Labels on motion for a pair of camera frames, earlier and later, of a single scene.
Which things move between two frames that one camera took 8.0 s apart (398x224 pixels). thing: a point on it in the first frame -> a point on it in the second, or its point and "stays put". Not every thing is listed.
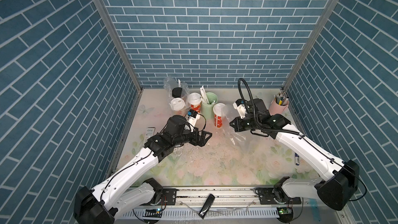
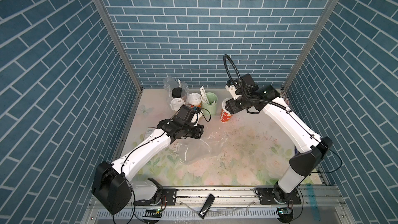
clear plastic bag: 243,140 -> 193,150
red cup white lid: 218,110 -> 225,115
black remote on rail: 206,206 stays put
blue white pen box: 150,131 stays put
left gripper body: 192,139 -> 192,130
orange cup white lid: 177,105 stays put
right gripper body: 245,124 -> 237,105
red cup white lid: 195,100 stays put
